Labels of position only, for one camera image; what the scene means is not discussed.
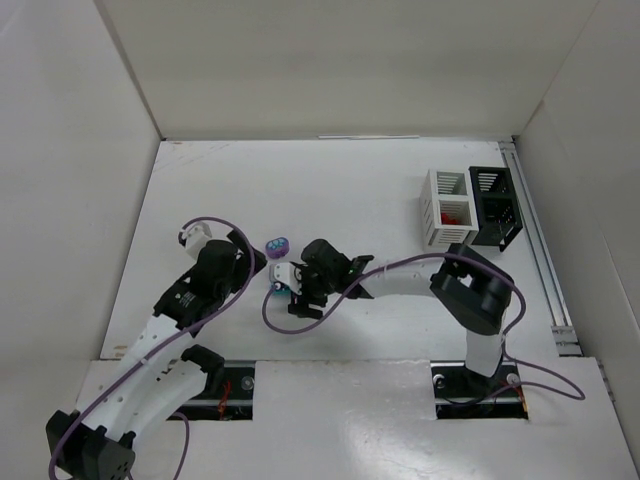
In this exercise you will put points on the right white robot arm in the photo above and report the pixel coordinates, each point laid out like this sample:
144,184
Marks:
474,291

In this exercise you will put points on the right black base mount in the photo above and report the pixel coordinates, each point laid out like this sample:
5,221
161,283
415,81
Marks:
461,394

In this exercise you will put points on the teal two-by-three lego brick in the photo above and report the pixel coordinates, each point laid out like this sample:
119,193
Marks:
281,291

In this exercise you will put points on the red flower lego piece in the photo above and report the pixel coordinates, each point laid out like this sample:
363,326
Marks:
447,219

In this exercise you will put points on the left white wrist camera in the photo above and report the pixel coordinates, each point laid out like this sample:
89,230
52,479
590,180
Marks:
194,238

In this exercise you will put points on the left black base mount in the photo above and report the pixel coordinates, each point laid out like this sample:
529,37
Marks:
228,392

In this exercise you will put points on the aluminium rail right edge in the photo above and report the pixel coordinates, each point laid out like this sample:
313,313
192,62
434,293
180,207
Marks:
553,292

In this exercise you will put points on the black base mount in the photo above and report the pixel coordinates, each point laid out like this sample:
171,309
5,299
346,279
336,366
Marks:
228,392
461,394

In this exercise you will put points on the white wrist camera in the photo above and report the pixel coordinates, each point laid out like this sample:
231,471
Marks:
286,274
194,238

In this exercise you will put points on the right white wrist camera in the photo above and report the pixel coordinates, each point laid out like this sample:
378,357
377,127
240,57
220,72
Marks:
286,274

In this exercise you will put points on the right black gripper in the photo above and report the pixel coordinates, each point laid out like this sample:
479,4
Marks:
304,292

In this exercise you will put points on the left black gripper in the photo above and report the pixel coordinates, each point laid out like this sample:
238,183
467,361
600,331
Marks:
247,253

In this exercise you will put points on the black slatted container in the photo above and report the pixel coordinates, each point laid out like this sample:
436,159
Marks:
497,207

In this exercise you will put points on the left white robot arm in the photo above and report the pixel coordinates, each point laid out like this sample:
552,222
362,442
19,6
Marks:
163,368

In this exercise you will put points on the white slatted container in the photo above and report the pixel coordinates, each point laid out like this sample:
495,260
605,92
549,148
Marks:
450,192

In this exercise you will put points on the purple round lego piece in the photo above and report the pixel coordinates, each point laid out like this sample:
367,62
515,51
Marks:
277,248

